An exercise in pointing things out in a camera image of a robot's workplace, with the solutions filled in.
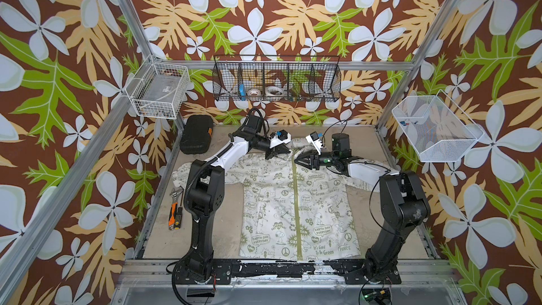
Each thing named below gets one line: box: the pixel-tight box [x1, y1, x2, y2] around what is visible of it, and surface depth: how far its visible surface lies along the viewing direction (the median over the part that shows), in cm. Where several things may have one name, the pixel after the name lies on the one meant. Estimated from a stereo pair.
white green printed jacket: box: [172, 150, 381, 262], surface depth 89 cm
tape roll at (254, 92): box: [247, 88, 262, 97], surface depth 98 cm
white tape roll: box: [265, 85, 285, 97], surface depth 100 cm
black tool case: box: [179, 114, 214, 155], surface depth 113 cm
